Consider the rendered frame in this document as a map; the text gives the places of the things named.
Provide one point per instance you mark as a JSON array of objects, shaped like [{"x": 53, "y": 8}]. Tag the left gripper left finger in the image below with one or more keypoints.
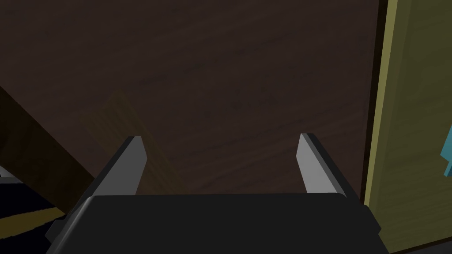
[{"x": 123, "y": 169}]

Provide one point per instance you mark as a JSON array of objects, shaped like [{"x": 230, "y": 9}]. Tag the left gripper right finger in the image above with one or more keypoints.
[{"x": 316, "y": 169}]

